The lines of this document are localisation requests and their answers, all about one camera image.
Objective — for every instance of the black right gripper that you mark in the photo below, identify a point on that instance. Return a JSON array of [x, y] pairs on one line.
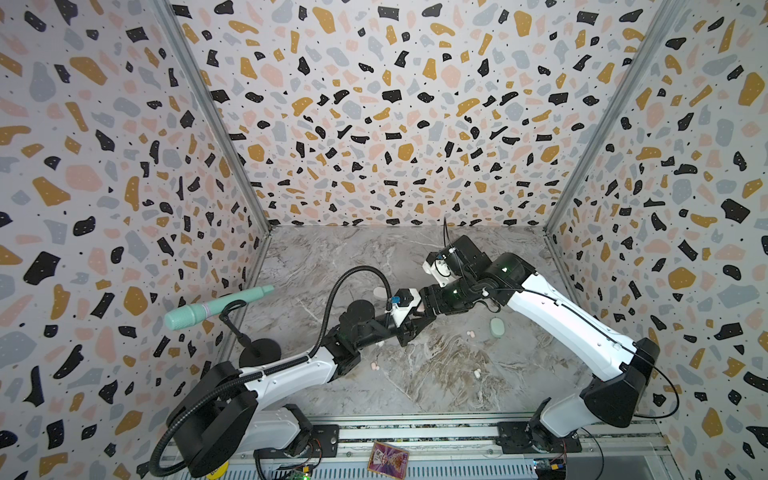
[[434, 298]]

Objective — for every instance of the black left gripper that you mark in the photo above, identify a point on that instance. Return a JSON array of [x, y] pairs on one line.
[[409, 330]]

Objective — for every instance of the mint green earbud charging case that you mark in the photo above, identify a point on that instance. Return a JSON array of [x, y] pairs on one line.
[[497, 327]]

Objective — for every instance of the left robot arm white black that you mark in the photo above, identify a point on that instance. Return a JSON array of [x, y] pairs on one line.
[[232, 408]]

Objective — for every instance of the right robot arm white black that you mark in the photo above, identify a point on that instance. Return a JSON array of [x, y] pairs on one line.
[[621, 367]]

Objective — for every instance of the colourful card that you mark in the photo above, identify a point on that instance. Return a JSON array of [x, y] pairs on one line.
[[388, 460]]

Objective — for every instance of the mint green microphone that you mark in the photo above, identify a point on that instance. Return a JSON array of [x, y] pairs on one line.
[[190, 315]]

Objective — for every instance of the yellow round sticker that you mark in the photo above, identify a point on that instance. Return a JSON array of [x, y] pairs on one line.
[[218, 473]]

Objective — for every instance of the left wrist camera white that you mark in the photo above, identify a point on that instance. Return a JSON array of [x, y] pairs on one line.
[[403, 302]]

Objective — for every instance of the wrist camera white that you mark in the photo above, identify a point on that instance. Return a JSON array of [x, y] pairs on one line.
[[436, 265], [403, 302]]

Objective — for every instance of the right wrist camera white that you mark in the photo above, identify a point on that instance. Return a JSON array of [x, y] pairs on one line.
[[436, 265]]

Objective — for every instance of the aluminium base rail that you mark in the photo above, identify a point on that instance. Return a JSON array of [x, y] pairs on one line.
[[469, 446]]

